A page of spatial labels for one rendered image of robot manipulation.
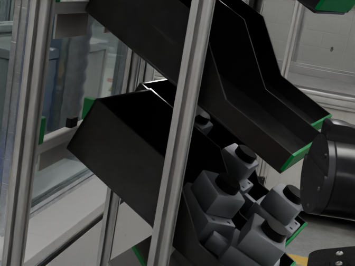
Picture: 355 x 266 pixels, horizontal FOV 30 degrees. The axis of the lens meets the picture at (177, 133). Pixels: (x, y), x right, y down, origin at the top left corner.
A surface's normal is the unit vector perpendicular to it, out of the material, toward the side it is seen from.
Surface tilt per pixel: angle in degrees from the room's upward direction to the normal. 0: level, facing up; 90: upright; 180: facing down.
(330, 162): 57
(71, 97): 106
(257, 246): 97
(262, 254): 97
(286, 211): 90
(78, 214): 0
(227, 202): 111
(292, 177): 90
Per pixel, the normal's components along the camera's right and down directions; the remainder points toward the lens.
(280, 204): -0.43, 0.14
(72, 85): 0.58, 0.55
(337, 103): -0.12, 0.22
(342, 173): 0.10, -0.07
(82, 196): 0.17, -0.96
